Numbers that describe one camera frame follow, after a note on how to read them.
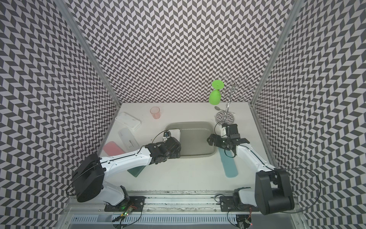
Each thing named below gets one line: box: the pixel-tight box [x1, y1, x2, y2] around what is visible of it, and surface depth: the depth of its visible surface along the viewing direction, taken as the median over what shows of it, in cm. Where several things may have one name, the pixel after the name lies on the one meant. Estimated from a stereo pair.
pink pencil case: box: [102, 141, 126, 157], surface depth 95 cm
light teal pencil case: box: [218, 147, 239, 178], surface depth 87 cm
